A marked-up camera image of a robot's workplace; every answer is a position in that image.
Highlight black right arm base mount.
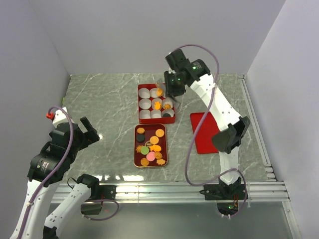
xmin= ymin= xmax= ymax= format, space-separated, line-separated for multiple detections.
xmin=200 ymin=184 xmax=248 ymax=219

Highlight orange flower cookie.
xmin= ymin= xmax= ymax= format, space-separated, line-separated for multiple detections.
xmin=137 ymin=127 xmax=145 ymax=134

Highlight white paper cup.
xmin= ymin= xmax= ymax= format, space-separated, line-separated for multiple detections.
xmin=152 ymin=98 xmax=162 ymax=110
xmin=139 ymin=110 xmax=151 ymax=119
xmin=150 ymin=88 xmax=159 ymax=98
xmin=161 ymin=109 xmax=174 ymax=118
xmin=138 ymin=88 xmax=151 ymax=99
xmin=139 ymin=99 xmax=152 ymax=110
xmin=150 ymin=110 xmax=161 ymax=119
xmin=161 ymin=98 xmax=173 ymax=110

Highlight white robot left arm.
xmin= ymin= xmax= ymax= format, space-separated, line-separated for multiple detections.
xmin=11 ymin=108 xmax=100 ymax=239

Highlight pink macaron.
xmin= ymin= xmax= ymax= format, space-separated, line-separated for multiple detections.
xmin=146 ymin=151 xmax=155 ymax=162

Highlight orange cookie tray corner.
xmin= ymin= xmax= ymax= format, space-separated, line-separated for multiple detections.
xmin=157 ymin=159 xmax=166 ymax=166

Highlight silver slotted tongs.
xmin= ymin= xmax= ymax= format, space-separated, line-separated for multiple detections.
xmin=156 ymin=78 xmax=181 ymax=110

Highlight red box lid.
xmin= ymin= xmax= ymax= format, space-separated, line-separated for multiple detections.
xmin=195 ymin=113 xmax=219 ymax=154

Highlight orange chip cookie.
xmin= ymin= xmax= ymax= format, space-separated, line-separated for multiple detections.
xmin=140 ymin=158 xmax=149 ymax=167

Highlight round orange sandwich biscuit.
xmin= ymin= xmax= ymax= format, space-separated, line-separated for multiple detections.
xmin=156 ymin=129 xmax=165 ymax=138

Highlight orange swirl cookie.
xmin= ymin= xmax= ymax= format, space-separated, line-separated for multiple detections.
xmin=136 ymin=145 xmax=143 ymax=153
xmin=163 ymin=103 xmax=172 ymax=110

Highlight dark red gold-rimmed tray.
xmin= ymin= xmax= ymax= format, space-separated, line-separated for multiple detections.
xmin=134 ymin=124 xmax=168 ymax=168

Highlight orange round cookie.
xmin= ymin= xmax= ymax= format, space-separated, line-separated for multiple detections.
xmin=156 ymin=88 xmax=163 ymax=97

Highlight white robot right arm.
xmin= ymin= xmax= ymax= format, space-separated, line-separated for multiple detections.
xmin=164 ymin=49 xmax=250 ymax=199

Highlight red cookie box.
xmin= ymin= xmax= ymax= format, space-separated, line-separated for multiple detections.
xmin=138 ymin=83 xmax=176 ymax=124

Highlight green macaron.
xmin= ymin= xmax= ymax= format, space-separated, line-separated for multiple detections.
xmin=140 ymin=146 xmax=150 ymax=155

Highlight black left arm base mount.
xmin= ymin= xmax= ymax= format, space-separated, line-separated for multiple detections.
xmin=81 ymin=185 xmax=117 ymax=216

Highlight orange fish cookie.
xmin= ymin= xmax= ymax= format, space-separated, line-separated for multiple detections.
xmin=152 ymin=101 xmax=162 ymax=110
xmin=149 ymin=144 xmax=161 ymax=152

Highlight large round waffle biscuit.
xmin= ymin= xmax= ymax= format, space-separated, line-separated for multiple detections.
xmin=150 ymin=135 xmax=159 ymax=145

